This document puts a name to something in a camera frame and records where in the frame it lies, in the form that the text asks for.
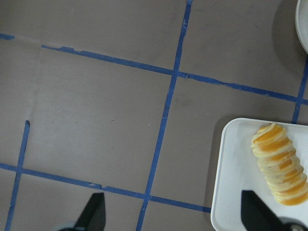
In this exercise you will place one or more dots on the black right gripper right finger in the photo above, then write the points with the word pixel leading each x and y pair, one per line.
pixel 256 215

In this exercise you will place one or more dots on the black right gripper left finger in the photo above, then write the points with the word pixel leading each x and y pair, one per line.
pixel 93 216

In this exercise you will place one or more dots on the striped bread roll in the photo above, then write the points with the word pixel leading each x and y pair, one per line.
pixel 280 165

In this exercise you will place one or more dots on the cream plate with lemon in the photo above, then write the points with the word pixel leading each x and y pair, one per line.
pixel 301 23

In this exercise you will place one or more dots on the white rectangular tray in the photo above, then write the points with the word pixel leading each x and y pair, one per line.
pixel 237 170

